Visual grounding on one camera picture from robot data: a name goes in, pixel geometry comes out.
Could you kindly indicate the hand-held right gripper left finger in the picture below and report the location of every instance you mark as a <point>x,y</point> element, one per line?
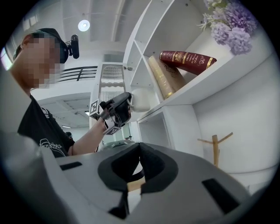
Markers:
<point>105,172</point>

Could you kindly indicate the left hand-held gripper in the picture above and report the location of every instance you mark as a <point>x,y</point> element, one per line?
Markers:
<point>107,109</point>

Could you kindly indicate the white round object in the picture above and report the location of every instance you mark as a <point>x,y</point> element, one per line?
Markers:
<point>143,99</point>

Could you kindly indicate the black head camera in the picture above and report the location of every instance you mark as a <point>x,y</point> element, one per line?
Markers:
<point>75,46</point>

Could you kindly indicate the white and black robot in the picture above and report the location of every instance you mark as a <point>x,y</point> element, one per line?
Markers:
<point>118,144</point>

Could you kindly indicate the person's head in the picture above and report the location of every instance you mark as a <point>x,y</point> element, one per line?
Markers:
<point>32,63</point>

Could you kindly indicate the red gold-printed book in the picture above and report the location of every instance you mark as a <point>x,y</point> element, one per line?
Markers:
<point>186,59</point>

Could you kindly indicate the black cap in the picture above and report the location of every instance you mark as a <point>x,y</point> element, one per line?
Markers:
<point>51,32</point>

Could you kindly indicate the round ceiling lamp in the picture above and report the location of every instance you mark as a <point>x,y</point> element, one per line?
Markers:
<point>83,25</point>

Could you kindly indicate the wooden mug tree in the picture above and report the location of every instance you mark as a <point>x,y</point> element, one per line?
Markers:
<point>215,148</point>

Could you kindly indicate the person's left forearm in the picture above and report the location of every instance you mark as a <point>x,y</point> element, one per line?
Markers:
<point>88,138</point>

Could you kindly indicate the black metal railing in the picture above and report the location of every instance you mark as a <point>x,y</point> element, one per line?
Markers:
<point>83,73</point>

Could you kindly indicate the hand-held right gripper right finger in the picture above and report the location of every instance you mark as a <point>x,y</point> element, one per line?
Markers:
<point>162,172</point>

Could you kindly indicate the purple artificial flowers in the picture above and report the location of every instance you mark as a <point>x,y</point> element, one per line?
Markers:
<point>236,28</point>

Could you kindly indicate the black printed t-shirt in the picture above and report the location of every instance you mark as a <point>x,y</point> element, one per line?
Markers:
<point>39,127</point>

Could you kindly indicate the beige gold-printed book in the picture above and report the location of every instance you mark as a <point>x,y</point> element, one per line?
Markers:
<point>166,76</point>

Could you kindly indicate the white glass cabinet door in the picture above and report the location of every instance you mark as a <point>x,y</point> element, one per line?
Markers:
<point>111,81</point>

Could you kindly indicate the white shelf unit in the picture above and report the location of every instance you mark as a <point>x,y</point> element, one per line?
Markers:
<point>175,26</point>

